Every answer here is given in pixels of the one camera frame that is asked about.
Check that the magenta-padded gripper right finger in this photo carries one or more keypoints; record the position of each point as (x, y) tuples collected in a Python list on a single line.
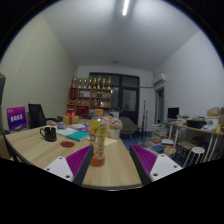
[(146, 160)]

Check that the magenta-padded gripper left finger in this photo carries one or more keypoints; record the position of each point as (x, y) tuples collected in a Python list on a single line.
[(77, 161)]

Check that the yellow-label orange drink bottle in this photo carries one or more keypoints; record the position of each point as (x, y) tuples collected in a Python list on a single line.
[(97, 133)]

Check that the flat round red coaster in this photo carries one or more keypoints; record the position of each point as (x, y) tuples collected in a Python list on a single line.
[(67, 144)]

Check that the teal book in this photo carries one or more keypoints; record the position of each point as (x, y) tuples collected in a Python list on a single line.
[(77, 136)]

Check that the white paper sheet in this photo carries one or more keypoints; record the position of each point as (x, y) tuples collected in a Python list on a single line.
[(66, 131)]

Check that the stack of books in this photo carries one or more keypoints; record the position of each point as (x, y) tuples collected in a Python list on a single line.
[(160, 131)]

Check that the black mug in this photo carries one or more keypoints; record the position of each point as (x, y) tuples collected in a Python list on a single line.
[(50, 134)]

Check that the tan paper envelope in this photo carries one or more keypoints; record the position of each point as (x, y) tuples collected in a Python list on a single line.
[(111, 141)]

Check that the grey armchair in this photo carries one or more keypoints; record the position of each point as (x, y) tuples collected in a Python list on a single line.
[(127, 126)]

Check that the yellow gift box red ribbon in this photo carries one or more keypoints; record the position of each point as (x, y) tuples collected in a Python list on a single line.
[(70, 119)]

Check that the pink flowers in white pot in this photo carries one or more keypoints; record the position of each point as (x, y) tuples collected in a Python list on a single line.
[(114, 128)]

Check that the white round stool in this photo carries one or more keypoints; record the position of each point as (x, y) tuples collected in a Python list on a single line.
[(197, 151)]

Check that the black monitor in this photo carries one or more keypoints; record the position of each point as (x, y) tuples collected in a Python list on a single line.
[(173, 112)]

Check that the cluttered wooden side desk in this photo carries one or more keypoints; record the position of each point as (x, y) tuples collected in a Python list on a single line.
[(200, 130)]

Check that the black office chair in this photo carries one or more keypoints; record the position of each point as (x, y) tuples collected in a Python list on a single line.
[(36, 115)]

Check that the wooden shelf unit with trophies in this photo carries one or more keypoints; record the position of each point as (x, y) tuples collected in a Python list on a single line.
[(88, 100)]

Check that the dark glass door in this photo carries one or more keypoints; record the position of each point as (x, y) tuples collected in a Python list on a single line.
[(129, 100)]

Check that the purple sign board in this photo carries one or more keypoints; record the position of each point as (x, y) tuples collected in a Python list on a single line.
[(16, 118)]

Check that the ceiling tube light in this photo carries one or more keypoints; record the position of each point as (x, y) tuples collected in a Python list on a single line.
[(125, 7)]

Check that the white wall air conditioner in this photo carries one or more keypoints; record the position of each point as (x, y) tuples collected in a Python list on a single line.
[(160, 79)]

